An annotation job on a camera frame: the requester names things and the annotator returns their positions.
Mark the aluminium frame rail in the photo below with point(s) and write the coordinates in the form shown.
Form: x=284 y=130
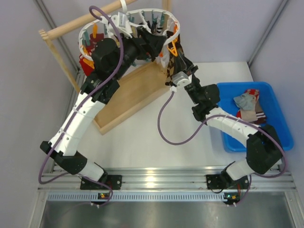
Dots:
x=165 y=185

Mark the wooden rack base tray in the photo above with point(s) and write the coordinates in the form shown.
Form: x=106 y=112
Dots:
x=137 y=89

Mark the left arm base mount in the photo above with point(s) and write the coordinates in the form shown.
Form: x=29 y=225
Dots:
x=112 y=181

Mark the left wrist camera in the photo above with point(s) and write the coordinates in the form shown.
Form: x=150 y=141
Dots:
x=122 y=23

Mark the blue plastic bin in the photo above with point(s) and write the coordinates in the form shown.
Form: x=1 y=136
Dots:
x=267 y=109

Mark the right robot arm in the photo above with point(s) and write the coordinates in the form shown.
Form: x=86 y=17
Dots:
x=263 y=147

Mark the grey sock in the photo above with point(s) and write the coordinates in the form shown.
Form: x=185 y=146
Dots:
x=245 y=101

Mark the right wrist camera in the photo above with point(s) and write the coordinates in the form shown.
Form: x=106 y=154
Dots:
x=180 y=80

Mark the wooden rack upright post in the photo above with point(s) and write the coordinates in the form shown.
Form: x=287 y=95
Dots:
x=59 y=59

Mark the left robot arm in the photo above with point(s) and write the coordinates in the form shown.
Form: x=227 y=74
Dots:
x=111 y=61

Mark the red beige sock in bin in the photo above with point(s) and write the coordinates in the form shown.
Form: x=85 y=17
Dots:
x=256 y=116

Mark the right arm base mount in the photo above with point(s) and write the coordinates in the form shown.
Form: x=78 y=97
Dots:
x=219 y=182

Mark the brown argyle sock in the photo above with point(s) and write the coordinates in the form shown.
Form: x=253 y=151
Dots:
x=171 y=69

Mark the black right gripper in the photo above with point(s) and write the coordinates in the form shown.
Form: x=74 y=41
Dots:
x=184 y=64

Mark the red white patterned sock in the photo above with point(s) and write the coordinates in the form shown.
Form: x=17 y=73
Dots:
x=86 y=65

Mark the orange clothes peg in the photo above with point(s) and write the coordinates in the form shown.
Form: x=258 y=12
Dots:
x=172 y=48

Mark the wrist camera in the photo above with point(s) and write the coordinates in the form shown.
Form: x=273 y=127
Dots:
x=180 y=80
x=122 y=23

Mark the wooden hanging rod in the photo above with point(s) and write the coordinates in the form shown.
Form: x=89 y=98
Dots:
x=78 y=22

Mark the white round clip hanger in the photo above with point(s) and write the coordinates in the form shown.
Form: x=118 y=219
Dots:
x=156 y=21

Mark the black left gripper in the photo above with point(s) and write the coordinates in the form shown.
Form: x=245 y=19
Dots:
x=148 y=45

